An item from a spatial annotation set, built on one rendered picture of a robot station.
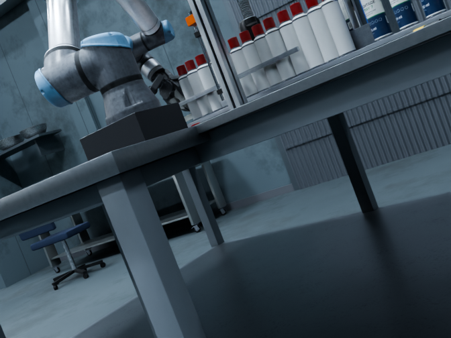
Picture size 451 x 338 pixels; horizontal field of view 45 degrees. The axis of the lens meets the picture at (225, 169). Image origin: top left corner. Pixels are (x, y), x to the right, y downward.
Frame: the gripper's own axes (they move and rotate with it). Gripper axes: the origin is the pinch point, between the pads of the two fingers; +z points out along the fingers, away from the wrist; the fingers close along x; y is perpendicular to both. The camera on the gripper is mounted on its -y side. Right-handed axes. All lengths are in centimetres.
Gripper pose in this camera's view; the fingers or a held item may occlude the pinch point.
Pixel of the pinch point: (186, 108)
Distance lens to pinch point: 200.6
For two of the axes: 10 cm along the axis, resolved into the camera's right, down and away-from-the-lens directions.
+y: 5.7, -2.7, 7.7
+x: -4.6, 6.8, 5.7
